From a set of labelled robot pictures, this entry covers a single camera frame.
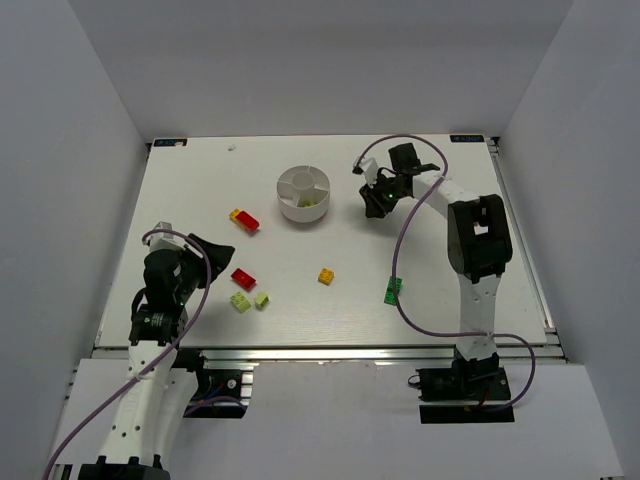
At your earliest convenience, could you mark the green long lego brick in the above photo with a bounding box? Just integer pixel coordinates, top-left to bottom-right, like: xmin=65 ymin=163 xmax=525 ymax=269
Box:
xmin=383 ymin=276 xmax=403 ymax=306

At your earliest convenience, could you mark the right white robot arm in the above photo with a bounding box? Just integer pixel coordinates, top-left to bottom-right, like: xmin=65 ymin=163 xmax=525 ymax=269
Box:
xmin=352 ymin=143 xmax=513 ymax=395

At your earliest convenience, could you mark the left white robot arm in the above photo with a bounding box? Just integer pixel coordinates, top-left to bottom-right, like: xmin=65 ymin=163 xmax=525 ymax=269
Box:
xmin=78 ymin=226 xmax=235 ymax=479

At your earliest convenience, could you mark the red lego brick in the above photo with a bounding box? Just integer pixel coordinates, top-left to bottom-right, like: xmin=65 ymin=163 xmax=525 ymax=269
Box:
xmin=230 ymin=268 xmax=256 ymax=291

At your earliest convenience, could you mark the red and orange lego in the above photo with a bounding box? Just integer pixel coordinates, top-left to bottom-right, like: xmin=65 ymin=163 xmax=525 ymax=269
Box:
xmin=229 ymin=209 xmax=260 ymax=234

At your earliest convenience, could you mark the light green lego brick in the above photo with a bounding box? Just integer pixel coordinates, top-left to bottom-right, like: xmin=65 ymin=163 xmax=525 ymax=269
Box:
xmin=230 ymin=291 xmax=251 ymax=314

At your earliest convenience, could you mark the light green sloped lego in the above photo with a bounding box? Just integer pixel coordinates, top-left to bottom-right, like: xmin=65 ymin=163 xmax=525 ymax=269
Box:
xmin=254 ymin=292 xmax=270 ymax=310

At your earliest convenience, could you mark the white round divided container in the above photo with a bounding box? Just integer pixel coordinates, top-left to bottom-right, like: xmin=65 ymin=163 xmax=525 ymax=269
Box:
xmin=276 ymin=165 xmax=330 ymax=224

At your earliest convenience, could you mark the right blue table label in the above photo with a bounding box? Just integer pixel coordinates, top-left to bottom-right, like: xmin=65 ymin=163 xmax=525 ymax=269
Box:
xmin=449 ymin=134 xmax=485 ymax=143

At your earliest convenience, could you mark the blue table label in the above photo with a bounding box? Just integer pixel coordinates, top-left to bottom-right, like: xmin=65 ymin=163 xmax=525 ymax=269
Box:
xmin=449 ymin=134 xmax=485 ymax=143
xmin=152 ymin=138 xmax=188 ymax=148

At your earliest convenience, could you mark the orange lego brick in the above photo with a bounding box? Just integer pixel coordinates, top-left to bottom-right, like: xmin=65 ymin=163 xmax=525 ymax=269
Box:
xmin=318 ymin=268 xmax=334 ymax=286

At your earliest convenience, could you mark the left blue table label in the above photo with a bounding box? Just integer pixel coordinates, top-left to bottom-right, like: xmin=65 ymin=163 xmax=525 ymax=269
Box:
xmin=152 ymin=138 xmax=188 ymax=148

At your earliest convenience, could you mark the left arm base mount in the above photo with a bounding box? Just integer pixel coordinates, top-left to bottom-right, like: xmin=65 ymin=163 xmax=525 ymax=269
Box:
xmin=184 ymin=351 xmax=255 ymax=419

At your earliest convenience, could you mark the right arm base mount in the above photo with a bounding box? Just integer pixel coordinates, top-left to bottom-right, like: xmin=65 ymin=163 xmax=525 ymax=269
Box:
xmin=407 ymin=368 xmax=515 ymax=425

